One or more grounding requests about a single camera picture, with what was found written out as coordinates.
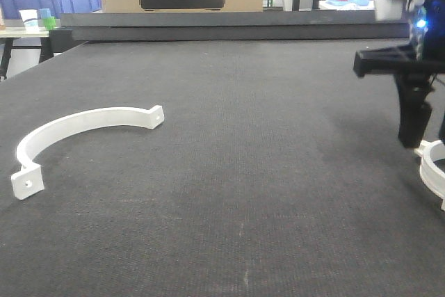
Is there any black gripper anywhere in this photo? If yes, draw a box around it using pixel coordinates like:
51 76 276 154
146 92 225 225
353 0 444 148

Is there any small white pipe clamp half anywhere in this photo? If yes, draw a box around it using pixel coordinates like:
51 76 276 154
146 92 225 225
414 140 445 211

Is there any large white pipe clamp half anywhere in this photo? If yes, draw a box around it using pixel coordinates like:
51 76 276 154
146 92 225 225
10 105 165 200

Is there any light blue tray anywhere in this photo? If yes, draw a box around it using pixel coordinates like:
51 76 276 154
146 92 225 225
325 0 372 7

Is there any green small cup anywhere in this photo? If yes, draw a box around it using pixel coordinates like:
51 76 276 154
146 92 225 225
42 17 56 31

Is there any blue small cup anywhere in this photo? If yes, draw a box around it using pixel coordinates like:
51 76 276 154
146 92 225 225
38 8 51 19

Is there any white paper cup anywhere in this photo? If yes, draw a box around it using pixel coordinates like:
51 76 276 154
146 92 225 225
19 9 39 31

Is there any white side table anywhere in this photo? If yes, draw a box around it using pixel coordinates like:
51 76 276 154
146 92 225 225
1 26 54 81

